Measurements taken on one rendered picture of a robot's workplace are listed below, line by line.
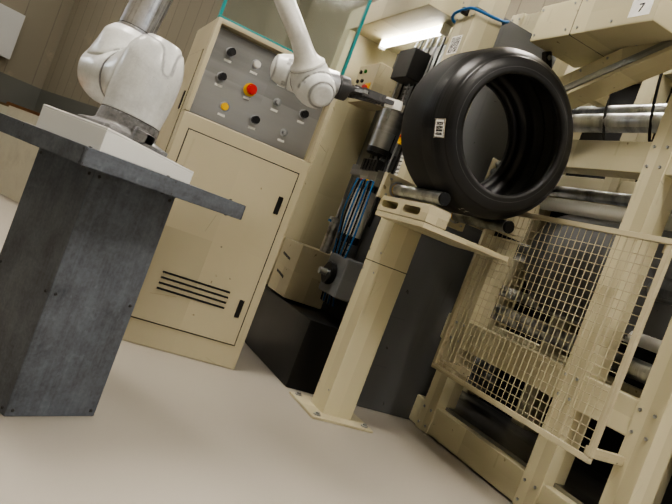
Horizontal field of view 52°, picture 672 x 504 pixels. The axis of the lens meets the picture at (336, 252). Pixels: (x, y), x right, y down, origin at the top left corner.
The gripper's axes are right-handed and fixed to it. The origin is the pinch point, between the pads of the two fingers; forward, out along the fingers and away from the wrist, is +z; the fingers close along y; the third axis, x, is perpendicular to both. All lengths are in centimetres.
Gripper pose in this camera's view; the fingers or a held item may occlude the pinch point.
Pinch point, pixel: (392, 103)
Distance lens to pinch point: 229.9
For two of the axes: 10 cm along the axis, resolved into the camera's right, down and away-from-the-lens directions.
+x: -2.3, 9.7, 0.8
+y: -3.8, -1.6, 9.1
